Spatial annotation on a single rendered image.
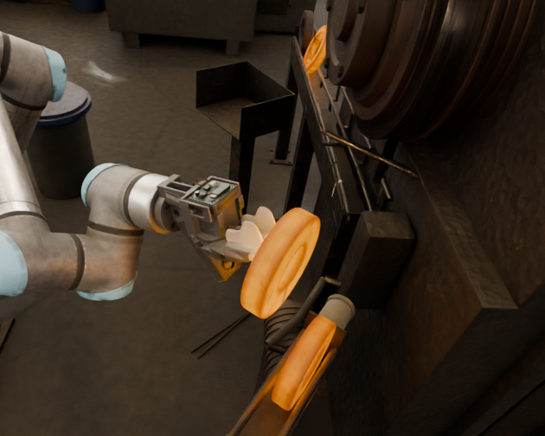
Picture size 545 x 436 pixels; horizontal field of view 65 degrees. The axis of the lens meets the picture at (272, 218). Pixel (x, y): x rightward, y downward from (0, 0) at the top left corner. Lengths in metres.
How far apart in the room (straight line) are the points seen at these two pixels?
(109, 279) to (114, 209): 0.11
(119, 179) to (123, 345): 0.95
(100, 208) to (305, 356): 0.39
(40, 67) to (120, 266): 0.56
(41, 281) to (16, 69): 0.57
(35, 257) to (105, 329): 0.97
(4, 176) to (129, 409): 0.90
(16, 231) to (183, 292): 1.05
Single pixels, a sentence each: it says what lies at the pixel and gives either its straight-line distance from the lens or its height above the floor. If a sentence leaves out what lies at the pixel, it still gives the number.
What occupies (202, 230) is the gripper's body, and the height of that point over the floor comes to 0.91.
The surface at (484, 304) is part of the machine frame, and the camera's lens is 0.71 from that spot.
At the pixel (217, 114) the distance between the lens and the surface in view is 1.50.
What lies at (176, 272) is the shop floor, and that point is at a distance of 1.74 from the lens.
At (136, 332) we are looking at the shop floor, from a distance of 1.60.
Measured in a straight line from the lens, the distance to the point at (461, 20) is 0.71.
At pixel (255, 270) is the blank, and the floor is 0.95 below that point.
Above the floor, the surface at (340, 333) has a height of 0.71.
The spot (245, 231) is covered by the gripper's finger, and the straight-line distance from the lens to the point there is 0.56.
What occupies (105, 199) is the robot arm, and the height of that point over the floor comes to 0.88.
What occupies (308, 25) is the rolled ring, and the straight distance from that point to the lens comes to 1.96.
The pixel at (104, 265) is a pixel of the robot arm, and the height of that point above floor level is 0.80.
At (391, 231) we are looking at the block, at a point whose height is 0.80.
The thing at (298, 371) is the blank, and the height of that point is 0.76.
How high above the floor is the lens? 1.35
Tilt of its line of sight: 43 degrees down
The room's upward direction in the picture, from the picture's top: 10 degrees clockwise
